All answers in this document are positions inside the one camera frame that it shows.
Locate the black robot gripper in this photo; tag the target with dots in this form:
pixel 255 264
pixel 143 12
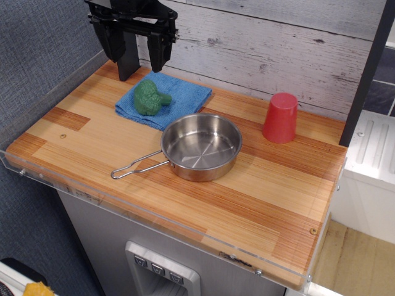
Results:
pixel 145 18

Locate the stainless steel pot with handle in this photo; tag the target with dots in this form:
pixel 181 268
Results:
pixel 199 147

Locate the green toy broccoli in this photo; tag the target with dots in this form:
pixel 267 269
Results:
pixel 147 100

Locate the blue folded cloth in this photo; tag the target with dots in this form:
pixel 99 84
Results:
pixel 187 98

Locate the red plastic cup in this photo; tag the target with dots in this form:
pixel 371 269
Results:
pixel 280 121

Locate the grey cabinet with dispenser panel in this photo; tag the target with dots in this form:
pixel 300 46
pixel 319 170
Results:
pixel 131 257

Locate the yellow object at corner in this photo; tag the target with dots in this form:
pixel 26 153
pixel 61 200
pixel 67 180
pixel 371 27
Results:
pixel 37 289

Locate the white toy sink unit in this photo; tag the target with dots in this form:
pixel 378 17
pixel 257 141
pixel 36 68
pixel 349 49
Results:
pixel 364 198

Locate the dark grey vertical post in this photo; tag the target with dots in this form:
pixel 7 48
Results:
pixel 129 62

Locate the black vertical frame post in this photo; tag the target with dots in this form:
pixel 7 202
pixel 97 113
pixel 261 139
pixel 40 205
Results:
pixel 371 65

